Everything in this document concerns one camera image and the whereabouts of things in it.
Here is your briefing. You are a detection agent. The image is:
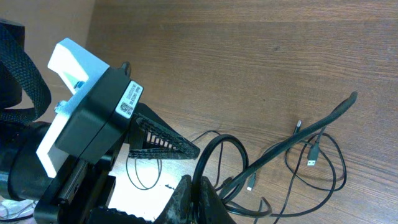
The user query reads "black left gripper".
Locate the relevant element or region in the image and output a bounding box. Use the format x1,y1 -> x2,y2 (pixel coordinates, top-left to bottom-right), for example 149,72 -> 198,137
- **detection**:
34,62 -> 200,223

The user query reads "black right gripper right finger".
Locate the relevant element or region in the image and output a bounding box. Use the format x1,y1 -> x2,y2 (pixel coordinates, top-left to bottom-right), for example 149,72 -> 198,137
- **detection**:
198,177 -> 236,224

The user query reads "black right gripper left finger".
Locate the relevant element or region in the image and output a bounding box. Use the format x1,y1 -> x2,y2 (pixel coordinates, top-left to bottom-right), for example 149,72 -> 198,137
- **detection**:
154,175 -> 192,224

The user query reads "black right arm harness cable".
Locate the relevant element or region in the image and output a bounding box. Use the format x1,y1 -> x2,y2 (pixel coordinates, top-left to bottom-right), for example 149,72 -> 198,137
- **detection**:
191,91 -> 358,218

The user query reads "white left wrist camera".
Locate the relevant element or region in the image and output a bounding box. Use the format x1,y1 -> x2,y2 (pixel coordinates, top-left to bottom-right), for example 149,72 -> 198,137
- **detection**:
36,38 -> 109,179

